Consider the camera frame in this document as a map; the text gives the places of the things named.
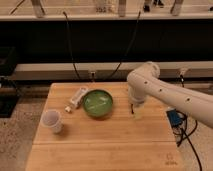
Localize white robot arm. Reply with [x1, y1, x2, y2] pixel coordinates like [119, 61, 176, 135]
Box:
[127, 62, 213, 129]

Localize blue connector box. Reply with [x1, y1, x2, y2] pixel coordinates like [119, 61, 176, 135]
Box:
[167, 110, 182, 127]

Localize green bowl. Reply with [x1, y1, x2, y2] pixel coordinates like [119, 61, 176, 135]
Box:
[82, 89, 113, 118]

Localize small white cube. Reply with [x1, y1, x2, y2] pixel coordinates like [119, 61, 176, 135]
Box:
[65, 106, 71, 112]

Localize white plastic cup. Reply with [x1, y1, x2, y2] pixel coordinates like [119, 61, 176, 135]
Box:
[41, 110, 62, 134]

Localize black crate at left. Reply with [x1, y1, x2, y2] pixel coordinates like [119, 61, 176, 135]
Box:
[0, 46, 19, 118]

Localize black floor cable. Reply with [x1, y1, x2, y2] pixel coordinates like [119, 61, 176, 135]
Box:
[173, 111, 204, 171]

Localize wall power outlet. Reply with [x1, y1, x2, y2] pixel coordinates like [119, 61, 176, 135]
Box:
[89, 71, 96, 81]

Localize black cable right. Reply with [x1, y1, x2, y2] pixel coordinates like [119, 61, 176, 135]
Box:
[103, 10, 142, 81]

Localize black cable left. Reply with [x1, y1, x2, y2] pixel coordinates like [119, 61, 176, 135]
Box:
[62, 11, 82, 81]

